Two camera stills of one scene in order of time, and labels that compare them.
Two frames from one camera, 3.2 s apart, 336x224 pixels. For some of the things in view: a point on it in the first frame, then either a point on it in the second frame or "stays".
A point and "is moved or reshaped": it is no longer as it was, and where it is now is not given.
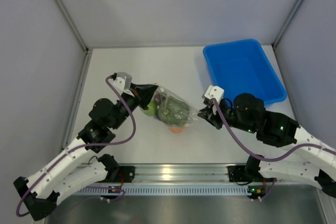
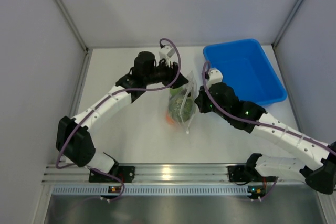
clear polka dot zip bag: (175, 110) is moved or reshaped
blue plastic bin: (244, 67) stays
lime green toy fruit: (153, 108) → (174, 92)
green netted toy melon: (173, 112) is moved or reshaped
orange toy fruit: (176, 130) → (169, 120)
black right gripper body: (229, 113) → (206, 104)
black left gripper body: (131, 101) → (163, 73)
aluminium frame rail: (180, 173) stays
